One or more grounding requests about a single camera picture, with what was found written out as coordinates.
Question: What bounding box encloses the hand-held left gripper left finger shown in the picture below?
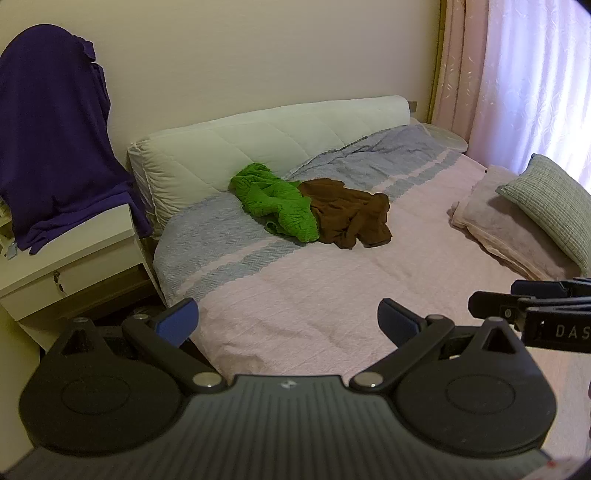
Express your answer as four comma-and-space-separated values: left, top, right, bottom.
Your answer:
45, 298, 228, 395

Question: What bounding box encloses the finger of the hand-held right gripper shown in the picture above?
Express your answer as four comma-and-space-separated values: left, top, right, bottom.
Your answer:
468, 290, 591, 324
510, 277, 591, 301

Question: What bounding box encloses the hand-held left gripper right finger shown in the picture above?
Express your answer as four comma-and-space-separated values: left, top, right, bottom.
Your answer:
348, 298, 533, 394

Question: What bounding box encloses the green knitted sweater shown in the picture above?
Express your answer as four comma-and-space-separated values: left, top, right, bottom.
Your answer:
228, 162, 320, 243

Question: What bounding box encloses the folded pink blanket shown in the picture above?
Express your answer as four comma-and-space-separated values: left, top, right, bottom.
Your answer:
447, 165, 583, 281

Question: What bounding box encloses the pink and grey striped bedspread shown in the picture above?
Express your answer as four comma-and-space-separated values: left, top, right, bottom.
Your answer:
152, 122, 591, 384

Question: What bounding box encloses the grey-green checked pillow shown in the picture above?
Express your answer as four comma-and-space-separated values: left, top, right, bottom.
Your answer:
495, 154, 591, 277

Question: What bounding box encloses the brown garment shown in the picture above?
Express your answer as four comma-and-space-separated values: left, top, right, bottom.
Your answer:
298, 178, 393, 250

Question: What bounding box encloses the white nightstand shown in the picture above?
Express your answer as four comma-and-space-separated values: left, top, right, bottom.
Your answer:
0, 203, 162, 352

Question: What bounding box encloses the white round side table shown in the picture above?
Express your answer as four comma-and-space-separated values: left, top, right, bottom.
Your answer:
422, 121, 468, 152

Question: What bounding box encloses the white padded headboard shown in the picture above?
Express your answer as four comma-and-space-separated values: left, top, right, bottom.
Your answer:
127, 95, 411, 236

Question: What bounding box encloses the sheer white curtain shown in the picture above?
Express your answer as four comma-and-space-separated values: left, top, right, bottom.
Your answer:
466, 0, 591, 185

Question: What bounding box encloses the purple cloth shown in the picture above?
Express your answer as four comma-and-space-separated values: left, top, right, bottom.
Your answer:
0, 24, 153, 256

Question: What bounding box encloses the pink curtain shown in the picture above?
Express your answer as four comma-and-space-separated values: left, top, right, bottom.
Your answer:
431, 0, 491, 153

